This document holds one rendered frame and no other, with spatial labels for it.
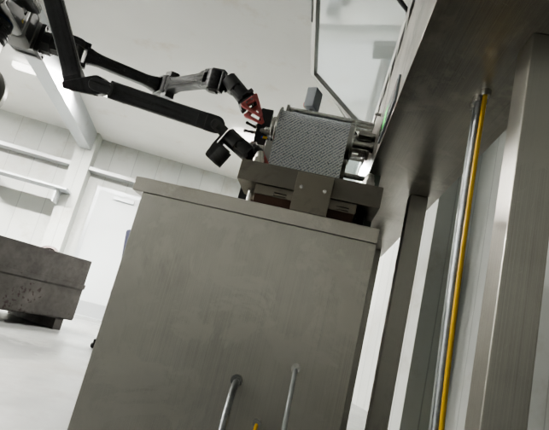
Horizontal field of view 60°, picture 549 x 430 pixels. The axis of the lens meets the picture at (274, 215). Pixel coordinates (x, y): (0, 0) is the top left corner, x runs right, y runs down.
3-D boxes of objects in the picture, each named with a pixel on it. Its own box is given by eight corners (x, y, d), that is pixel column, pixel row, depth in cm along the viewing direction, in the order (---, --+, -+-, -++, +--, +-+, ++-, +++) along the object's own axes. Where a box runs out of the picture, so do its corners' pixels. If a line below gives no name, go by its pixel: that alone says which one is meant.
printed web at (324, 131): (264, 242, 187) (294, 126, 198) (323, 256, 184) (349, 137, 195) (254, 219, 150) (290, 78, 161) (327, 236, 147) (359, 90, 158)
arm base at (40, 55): (38, 60, 191) (49, 34, 194) (59, 66, 192) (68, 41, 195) (32, 49, 183) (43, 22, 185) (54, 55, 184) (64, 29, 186)
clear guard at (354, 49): (315, 73, 264) (315, 72, 264) (372, 139, 253) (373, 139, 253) (320, -89, 163) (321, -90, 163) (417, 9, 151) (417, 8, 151)
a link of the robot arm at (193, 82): (155, 95, 202) (162, 71, 202) (167, 101, 205) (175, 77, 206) (207, 90, 168) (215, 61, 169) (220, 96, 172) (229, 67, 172)
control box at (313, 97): (306, 113, 229) (311, 95, 231) (318, 113, 226) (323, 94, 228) (300, 106, 223) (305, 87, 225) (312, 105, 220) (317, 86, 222)
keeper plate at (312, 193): (289, 211, 129) (298, 173, 132) (325, 218, 128) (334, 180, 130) (289, 208, 127) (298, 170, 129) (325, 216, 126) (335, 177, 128)
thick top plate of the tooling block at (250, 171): (243, 194, 148) (248, 176, 149) (371, 222, 143) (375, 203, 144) (236, 177, 132) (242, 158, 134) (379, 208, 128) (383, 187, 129)
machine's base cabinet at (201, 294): (220, 398, 352) (249, 284, 371) (305, 421, 344) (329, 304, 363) (26, 543, 108) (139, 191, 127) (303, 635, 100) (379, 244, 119)
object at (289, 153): (261, 188, 152) (274, 136, 156) (333, 203, 150) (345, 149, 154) (260, 188, 152) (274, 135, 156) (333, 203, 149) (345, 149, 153)
